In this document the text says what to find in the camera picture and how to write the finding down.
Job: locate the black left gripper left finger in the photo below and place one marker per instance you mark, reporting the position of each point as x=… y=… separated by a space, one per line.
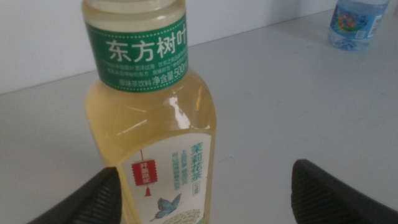
x=99 y=202

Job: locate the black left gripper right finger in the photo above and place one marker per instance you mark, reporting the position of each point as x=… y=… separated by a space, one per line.
x=320 y=199

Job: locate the yellow tea bottle green label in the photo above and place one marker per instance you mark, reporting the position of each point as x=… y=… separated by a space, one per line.
x=149 y=118

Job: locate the clear water bottle blue cap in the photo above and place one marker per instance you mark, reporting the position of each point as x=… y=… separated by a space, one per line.
x=354 y=25

